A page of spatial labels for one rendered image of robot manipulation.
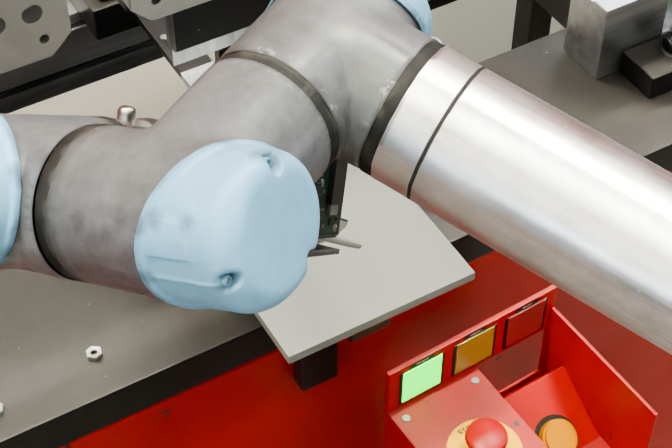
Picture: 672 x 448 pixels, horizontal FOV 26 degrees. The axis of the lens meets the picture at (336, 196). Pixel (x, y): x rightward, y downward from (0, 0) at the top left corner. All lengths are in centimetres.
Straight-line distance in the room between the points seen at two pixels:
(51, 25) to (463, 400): 55
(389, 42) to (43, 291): 76
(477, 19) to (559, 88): 148
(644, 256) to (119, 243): 24
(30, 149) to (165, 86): 224
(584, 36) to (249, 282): 102
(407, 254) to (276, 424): 31
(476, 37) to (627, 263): 236
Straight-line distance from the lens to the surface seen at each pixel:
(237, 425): 145
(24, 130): 70
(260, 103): 66
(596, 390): 147
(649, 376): 190
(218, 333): 135
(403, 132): 69
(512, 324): 143
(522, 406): 147
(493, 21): 307
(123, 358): 134
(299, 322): 119
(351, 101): 69
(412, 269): 123
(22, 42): 116
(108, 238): 64
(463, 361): 142
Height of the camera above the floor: 193
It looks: 46 degrees down
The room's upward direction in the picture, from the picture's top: straight up
